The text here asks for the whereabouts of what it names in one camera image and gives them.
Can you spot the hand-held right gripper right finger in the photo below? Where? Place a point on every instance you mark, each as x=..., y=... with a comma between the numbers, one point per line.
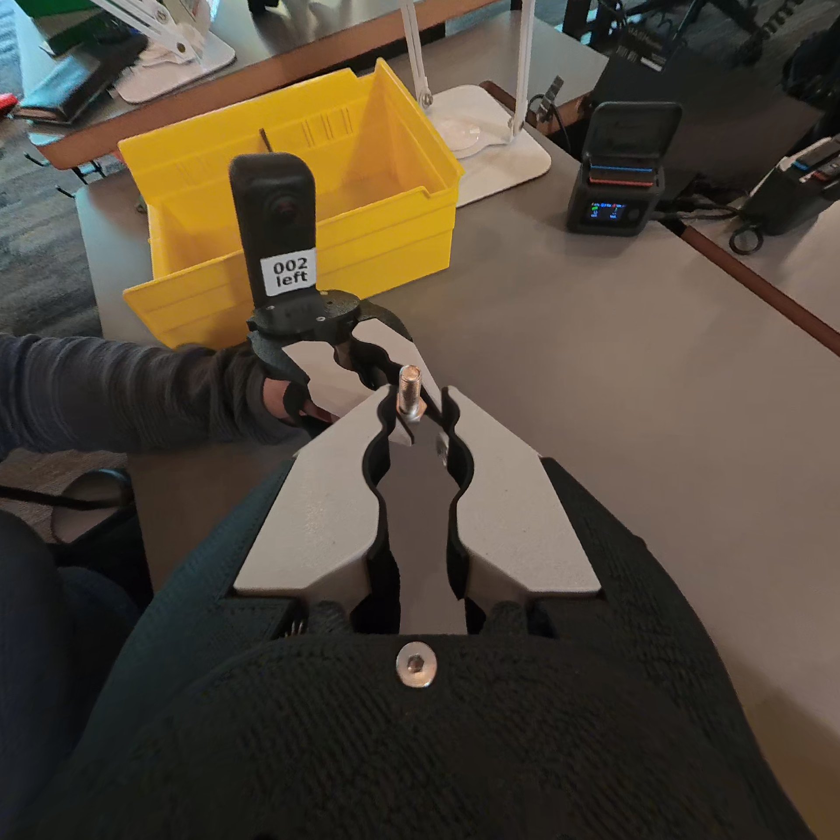
x=525, y=525

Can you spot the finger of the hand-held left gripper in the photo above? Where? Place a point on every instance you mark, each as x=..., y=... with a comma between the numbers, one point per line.
x=394, y=344
x=321, y=374

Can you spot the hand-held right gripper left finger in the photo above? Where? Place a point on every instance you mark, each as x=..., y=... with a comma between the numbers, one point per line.
x=315, y=525

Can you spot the steel hex bolt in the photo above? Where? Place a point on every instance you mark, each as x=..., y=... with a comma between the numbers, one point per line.
x=409, y=387

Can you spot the steel hex nut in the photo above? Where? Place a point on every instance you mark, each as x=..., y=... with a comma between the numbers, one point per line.
x=443, y=449

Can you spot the yellow plastic bin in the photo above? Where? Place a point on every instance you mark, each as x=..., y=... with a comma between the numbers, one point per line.
x=394, y=223

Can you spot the person's left forearm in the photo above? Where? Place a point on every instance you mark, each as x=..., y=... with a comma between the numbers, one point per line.
x=131, y=394

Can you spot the person's left hand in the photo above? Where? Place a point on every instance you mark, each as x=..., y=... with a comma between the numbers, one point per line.
x=272, y=397

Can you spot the white lamp base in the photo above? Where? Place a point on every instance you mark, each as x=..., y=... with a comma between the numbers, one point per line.
x=518, y=170
x=203, y=59

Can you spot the dark rounded object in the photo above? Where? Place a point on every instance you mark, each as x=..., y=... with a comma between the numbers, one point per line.
x=92, y=499

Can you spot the wood-edged grey table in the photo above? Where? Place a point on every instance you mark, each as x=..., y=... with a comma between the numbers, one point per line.
x=295, y=39

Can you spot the person's leg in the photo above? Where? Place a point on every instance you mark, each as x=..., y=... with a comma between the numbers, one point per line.
x=39, y=623

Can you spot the black charging case with screen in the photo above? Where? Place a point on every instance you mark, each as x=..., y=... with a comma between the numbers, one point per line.
x=630, y=131

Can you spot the small red object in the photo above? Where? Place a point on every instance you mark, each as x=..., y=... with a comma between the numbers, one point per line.
x=6, y=105

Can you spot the green box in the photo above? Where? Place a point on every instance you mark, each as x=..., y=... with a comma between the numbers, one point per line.
x=72, y=26

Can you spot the large black box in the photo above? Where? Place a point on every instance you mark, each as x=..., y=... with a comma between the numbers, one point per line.
x=722, y=111

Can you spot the black and white device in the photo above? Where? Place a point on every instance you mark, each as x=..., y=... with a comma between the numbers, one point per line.
x=787, y=190

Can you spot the black tripod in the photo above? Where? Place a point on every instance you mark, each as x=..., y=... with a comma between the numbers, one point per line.
x=774, y=23

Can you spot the black backpack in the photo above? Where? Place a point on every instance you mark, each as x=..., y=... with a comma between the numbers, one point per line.
x=814, y=72

